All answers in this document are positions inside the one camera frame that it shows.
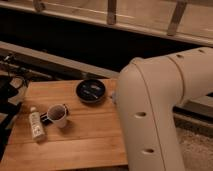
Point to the black round bowl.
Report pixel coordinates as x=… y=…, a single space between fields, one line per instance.
x=90 y=91

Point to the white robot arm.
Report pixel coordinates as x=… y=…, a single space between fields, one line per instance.
x=146 y=92

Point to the black striped box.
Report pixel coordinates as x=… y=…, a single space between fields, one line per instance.
x=44 y=119

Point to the white plastic bottle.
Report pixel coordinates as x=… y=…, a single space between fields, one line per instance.
x=37 y=130

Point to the metal window bracket middle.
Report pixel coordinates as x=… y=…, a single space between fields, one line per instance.
x=111 y=11

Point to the metal window bracket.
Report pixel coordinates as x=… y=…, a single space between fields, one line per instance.
x=38 y=5
x=176 y=17
x=111 y=11

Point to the grey metal rail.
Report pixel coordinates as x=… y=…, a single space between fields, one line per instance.
x=50 y=61

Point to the metal window bracket left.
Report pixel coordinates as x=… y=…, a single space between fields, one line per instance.
x=38 y=5

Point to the metal window bracket right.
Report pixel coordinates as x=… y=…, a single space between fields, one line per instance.
x=176 y=17

